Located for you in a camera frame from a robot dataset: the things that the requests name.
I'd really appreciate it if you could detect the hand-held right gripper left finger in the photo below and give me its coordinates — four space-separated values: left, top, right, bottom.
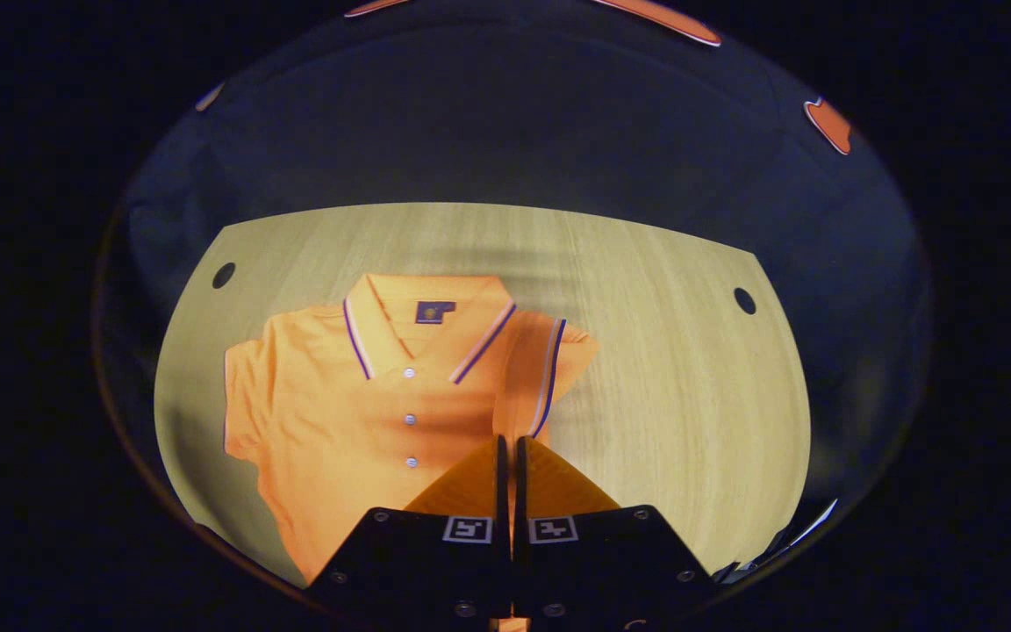
308 434 511 620

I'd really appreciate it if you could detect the orange T-shirt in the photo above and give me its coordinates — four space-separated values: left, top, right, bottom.
223 272 601 587

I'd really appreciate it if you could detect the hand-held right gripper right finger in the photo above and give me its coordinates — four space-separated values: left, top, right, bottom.
513 436 721 620

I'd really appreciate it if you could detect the black backdrop cloth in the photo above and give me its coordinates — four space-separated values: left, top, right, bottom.
97 0 932 528

